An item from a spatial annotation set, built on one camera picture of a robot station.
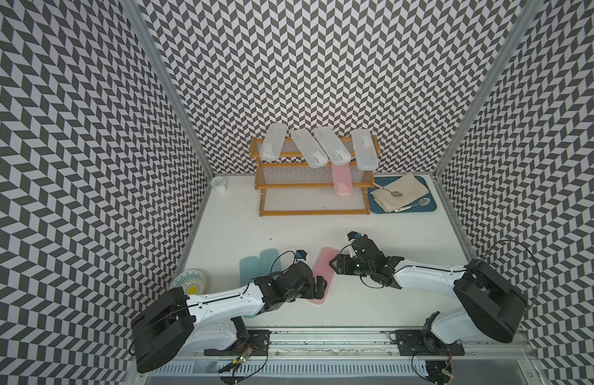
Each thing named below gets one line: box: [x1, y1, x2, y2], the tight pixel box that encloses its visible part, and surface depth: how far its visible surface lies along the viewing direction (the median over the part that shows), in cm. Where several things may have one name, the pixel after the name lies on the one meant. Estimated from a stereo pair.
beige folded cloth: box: [370, 172, 430, 213], surface depth 113 cm
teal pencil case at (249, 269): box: [239, 255, 261, 288], surface depth 91 cm
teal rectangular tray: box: [368, 175, 438, 215], surface depth 109 cm
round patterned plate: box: [170, 269, 206, 296], surface depth 84 cm
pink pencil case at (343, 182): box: [332, 163, 354, 199], surface depth 95 cm
